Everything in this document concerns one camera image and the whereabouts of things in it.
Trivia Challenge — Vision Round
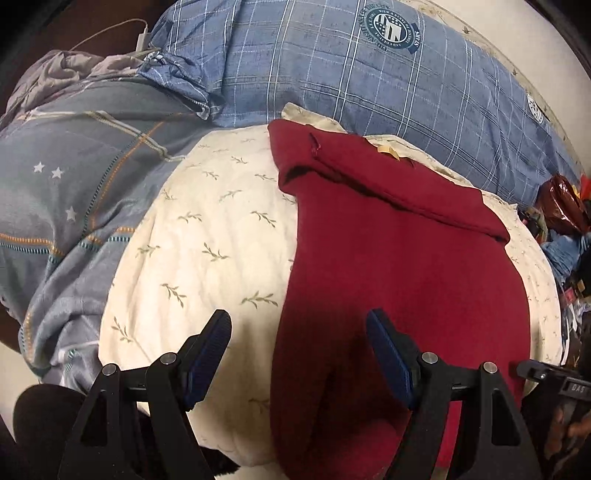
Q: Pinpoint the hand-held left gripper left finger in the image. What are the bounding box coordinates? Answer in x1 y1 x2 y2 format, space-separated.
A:
58 309 233 480

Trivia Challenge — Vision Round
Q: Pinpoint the grey plaid duvet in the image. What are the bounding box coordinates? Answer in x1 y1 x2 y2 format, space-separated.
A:
0 76 218 393

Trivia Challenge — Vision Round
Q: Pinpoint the person's right hand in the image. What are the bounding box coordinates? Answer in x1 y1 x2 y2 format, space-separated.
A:
551 405 591 462

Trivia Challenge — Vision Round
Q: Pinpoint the cream leaf-print quilt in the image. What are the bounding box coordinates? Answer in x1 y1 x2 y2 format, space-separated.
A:
99 102 566 469

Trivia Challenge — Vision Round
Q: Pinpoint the dark red garment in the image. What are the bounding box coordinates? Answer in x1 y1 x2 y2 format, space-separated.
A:
268 119 532 480

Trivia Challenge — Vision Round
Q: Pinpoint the red plastic bag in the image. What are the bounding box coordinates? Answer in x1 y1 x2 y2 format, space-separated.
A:
538 174 591 234

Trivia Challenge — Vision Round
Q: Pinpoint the white charger cable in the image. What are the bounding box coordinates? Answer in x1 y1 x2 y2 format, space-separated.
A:
69 18 151 52

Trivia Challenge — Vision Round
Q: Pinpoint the grey-beige crumpled cloth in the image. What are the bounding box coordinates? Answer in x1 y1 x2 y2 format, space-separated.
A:
0 51 153 121

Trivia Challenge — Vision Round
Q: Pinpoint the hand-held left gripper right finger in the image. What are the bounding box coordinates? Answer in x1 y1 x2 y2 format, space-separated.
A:
366 308 543 480

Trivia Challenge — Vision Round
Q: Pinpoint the blue crumpled cloth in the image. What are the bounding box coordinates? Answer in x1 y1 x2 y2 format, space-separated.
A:
540 233 591 278

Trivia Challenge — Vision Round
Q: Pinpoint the blue plaid pillow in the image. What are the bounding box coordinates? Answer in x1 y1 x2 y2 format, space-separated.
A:
139 0 583 213

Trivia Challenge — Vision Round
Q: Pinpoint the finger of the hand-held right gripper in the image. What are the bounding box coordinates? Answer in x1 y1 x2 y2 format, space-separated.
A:
516 360 563 384

